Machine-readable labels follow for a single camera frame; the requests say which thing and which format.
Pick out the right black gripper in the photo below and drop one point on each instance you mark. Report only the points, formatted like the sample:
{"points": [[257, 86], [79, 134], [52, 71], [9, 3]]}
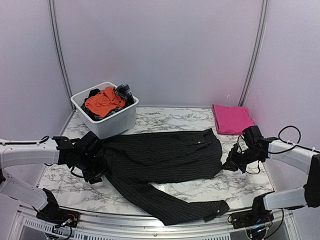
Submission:
{"points": [[231, 164]]}

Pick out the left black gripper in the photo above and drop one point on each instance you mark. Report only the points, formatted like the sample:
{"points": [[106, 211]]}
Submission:
{"points": [[103, 168]]}

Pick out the black striped garment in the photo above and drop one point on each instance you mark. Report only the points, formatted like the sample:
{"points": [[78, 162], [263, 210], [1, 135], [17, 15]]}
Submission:
{"points": [[138, 161]]}

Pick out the magenta pink trousers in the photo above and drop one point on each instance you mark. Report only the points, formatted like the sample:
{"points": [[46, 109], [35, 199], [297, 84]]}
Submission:
{"points": [[231, 120]]}

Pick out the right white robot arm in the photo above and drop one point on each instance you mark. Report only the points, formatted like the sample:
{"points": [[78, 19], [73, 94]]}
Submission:
{"points": [[302, 159]]}

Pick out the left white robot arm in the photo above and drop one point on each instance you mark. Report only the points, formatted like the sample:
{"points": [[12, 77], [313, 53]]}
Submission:
{"points": [[45, 151]]}

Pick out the white plastic laundry bin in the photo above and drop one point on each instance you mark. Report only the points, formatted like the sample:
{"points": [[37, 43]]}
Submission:
{"points": [[115, 124]]}

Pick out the orange garment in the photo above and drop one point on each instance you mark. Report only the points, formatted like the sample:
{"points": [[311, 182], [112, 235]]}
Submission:
{"points": [[104, 102]]}

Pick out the black garment in bin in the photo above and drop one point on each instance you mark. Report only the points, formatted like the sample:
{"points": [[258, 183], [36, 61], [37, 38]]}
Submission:
{"points": [[93, 92]]}

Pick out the plaid grey garment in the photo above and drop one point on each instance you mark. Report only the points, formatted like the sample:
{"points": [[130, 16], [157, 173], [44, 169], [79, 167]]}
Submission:
{"points": [[124, 92]]}

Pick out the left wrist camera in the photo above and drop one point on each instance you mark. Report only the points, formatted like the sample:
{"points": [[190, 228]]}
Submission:
{"points": [[90, 144]]}

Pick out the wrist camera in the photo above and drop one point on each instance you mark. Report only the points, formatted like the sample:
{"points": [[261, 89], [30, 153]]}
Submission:
{"points": [[90, 144], [252, 135]]}

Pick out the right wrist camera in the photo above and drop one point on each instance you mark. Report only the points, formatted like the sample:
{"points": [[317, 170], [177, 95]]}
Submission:
{"points": [[252, 135]]}

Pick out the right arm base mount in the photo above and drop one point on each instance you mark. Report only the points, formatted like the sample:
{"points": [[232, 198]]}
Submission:
{"points": [[248, 218]]}

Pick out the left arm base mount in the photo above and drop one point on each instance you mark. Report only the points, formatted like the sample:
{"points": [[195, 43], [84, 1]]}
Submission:
{"points": [[53, 213]]}

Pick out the aluminium front rail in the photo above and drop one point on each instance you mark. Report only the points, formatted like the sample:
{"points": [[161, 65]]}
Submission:
{"points": [[109, 226]]}

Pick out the right aluminium wall post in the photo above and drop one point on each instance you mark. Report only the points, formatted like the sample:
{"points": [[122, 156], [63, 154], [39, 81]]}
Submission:
{"points": [[255, 53]]}

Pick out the aluminium wall post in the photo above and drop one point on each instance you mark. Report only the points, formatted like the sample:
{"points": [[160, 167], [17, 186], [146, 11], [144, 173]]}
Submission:
{"points": [[255, 53], [59, 51]]}

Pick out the left aluminium wall post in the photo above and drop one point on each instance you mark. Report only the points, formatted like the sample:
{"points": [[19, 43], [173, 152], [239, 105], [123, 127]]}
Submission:
{"points": [[59, 51]]}

